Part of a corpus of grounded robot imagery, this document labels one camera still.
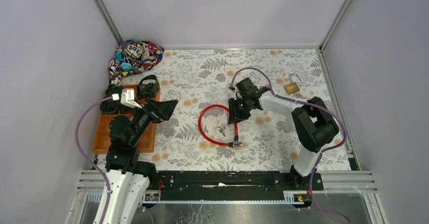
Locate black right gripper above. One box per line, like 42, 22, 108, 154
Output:
228, 97, 251, 125

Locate silver keys of cable lock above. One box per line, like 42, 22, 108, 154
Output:
217, 126, 226, 137

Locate red cable lock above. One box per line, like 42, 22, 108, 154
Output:
197, 104, 244, 149

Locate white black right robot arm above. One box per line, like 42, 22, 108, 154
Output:
228, 78, 339, 190

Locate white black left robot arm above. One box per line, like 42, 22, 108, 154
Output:
93, 99, 178, 223

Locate orange wooden compartment tray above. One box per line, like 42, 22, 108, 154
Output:
92, 84, 161, 155

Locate floral patterned table mat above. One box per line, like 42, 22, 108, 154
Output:
95, 48, 352, 172

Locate brass padlock middle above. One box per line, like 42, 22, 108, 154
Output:
284, 73, 302, 95

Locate colourful comic print cloth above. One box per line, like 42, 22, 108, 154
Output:
108, 39, 164, 85

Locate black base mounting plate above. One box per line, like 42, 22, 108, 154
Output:
140, 171, 324, 203

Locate dark floral rolled strap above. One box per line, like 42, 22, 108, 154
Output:
137, 75, 161, 99

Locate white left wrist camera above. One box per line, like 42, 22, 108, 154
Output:
111, 88, 143, 109

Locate aluminium frame rail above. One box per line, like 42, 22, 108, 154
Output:
93, 0, 123, 44

